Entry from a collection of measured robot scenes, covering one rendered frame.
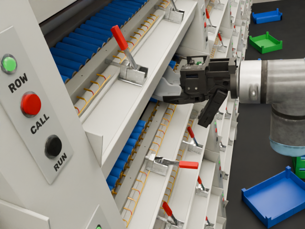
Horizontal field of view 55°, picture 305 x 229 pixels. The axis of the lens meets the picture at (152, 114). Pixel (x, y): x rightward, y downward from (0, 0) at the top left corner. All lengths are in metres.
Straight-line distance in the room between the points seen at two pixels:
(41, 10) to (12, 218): 0.18
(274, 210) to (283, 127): 1.01
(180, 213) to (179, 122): 0.23
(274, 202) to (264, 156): 0.34
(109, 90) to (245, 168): 1.46
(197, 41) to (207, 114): 0.28
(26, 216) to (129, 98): 0.23
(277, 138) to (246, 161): 1.17
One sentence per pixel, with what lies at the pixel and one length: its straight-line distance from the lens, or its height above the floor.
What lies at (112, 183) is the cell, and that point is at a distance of 0.53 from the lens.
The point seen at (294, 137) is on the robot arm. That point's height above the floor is 0.88.
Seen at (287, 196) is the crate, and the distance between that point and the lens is 1.70.
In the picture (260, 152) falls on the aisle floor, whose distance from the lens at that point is 1.92.
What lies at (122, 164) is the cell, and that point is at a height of 0.95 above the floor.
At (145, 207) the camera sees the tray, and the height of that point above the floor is 0.91.
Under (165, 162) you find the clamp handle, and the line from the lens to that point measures 0.56.
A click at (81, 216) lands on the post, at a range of 0.31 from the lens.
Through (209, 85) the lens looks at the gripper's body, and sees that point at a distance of 0.65.
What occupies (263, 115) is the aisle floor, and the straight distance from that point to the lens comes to 2.21.
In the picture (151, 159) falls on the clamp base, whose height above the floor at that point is 0.94.
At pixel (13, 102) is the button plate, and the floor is 1.23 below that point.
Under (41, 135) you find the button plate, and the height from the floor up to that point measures 1.19.
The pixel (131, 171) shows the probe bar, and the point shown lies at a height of 0.95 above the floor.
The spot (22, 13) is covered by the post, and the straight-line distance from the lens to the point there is 0.25.
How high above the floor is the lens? 1.32
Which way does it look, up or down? 34 degrees down
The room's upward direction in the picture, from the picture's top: 14 degrees counter-clockwise
